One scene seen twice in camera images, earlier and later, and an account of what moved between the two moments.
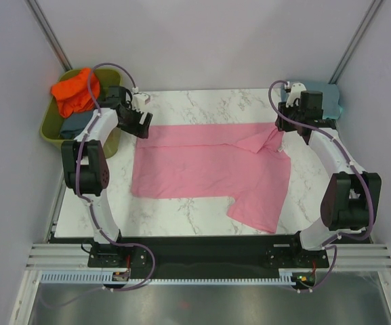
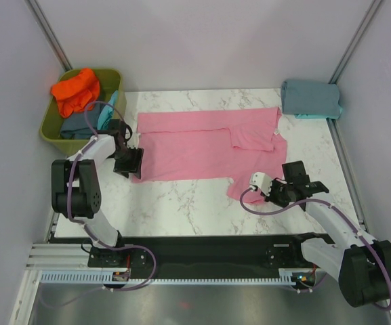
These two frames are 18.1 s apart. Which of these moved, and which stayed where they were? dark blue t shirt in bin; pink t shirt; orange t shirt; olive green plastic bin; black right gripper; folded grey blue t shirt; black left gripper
Moved: pink t shirt; black left gripper; black right gripper
Stayed: dark blue t shirt in bin; orange t shirt; folded grey blue t shirt; olive green plastic bin
